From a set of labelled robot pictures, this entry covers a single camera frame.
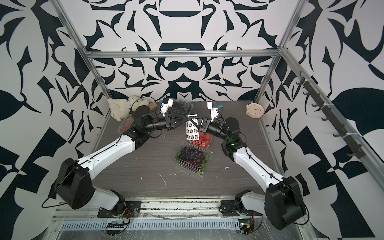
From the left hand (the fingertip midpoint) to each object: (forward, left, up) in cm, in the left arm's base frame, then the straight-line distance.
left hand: (187, 116), depth 68 cm
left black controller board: (-37, +37, -38) cm, 64 cm away
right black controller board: (-39, -26, -35) cm, 58 cm away
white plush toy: (+29, +46, -25) cm, 60 cm away
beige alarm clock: (+29, -49, -31) cm, 65 cm away
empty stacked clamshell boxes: (+29, +3, -24) cm, 37 cm away
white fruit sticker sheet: (-5, -2, -5) cm, 7 cm away
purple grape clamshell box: (-7, -3, -28) cm, 29 cm away
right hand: (-1, -1, 0) cm, 1 cm away
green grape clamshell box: (+19, +41, -29) cm, 53 cm away
